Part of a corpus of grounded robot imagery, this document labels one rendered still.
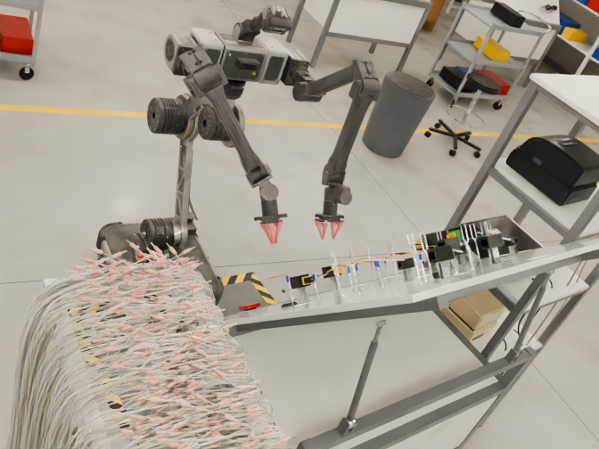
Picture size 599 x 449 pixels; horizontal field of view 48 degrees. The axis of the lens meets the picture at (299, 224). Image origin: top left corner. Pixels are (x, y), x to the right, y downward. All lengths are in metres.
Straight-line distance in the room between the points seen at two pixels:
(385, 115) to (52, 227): 2.96
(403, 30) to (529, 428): 4.63
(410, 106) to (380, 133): 0.36
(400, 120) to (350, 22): 1.65
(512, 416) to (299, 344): 1.87
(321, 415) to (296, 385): 0.14
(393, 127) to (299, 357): 3.54
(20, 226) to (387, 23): 4.59
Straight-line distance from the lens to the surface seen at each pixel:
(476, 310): 3.15
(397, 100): 5.69
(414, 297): 1.57
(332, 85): 2.66
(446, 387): 2.44
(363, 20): 7.15
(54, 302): 1.51
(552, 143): 2.84
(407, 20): 7.48
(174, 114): 3.38
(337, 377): 2.53
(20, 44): 5.25
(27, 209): 4.10
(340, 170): 2.64
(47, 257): 3.81
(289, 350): 2.53
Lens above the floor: 2.53
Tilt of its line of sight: 33 degrees down
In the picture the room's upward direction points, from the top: 23 degrees clockwise
